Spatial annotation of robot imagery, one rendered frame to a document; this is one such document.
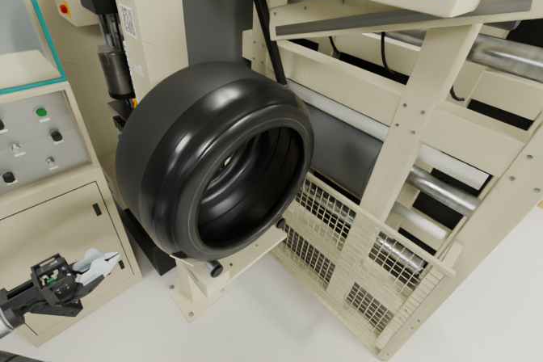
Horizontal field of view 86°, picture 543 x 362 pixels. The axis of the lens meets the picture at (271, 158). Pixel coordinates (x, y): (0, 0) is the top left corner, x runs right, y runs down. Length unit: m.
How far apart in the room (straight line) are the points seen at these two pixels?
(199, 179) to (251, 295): 1.38
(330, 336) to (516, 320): 1.16
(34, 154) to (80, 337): 1.05
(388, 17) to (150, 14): 0.58
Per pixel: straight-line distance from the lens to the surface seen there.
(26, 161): 1.37
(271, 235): 1.16
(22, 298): 0.79
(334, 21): 0.87
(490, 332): 2.33
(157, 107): 0.71
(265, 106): 0.67
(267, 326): 1.86
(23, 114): 1.28
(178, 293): 1.96
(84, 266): 0.84
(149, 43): 0.89
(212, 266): 0.95
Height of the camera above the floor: 1.73
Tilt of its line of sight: 38 degrees down
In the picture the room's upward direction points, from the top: 6 degrees clockwise
